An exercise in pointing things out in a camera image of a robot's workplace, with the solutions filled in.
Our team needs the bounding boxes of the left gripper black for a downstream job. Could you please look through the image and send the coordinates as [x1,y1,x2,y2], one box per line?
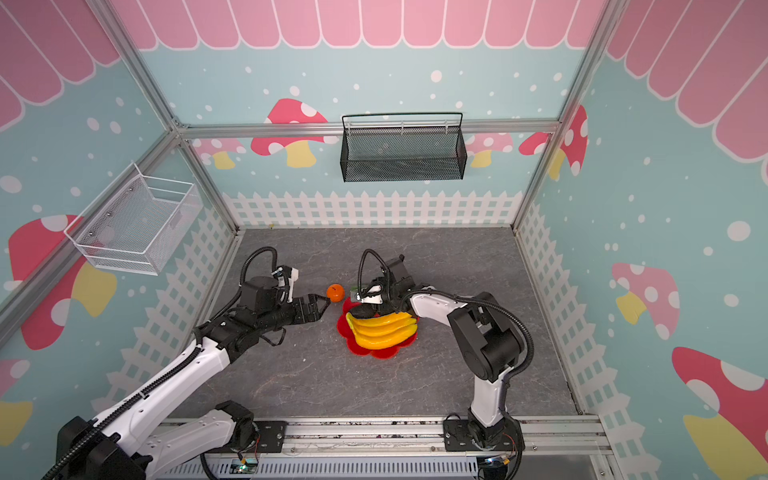
[257,294,331,334]

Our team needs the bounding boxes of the small orange fake tangerine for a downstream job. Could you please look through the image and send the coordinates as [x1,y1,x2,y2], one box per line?
[326,284,346,303]

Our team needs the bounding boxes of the yellow fake banana bunch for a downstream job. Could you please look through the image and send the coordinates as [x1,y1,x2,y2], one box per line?
[345,312,418,350]

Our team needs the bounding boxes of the dark fake avocado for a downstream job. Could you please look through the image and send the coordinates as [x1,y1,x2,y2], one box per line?
[349,304,378,319]

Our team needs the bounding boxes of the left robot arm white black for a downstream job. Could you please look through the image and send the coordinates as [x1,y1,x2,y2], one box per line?
[44,246,331,479]

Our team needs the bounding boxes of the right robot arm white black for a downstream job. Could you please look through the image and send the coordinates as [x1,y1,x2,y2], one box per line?
[346,249,535,451]

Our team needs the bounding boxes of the red flower-shaped fruit bowl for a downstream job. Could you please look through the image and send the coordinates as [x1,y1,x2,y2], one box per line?
[336,298,418,359]

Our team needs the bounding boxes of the green circuit board left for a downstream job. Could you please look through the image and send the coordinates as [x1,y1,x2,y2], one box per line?
[230,459,258,475]

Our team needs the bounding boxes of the circuit board right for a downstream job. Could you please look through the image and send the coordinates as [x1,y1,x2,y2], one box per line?
[478,454,514,469]

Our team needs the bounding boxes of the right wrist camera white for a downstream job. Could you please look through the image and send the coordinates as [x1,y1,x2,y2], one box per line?
[350,284,384,304]

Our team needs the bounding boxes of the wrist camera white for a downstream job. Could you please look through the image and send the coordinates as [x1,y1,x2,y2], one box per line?
[350,284,384,304]
[272,265,299,304]

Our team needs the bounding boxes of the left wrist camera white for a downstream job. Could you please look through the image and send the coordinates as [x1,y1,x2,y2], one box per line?
[272,265,299,304]

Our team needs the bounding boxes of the black mesh wall basket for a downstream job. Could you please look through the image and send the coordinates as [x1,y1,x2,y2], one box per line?
[340,112,468,182]

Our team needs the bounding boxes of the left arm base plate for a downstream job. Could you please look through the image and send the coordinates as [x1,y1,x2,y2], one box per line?
[208,420,288,455]

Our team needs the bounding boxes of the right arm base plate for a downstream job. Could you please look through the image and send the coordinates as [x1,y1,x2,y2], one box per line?
[442,417,526,453]

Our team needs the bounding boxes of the white wire wall basket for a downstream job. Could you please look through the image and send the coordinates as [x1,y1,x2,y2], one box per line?
[64,164,203,276]

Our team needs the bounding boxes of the aluminium front rail frame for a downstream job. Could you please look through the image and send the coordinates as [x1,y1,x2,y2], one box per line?
[107,413,619,480]

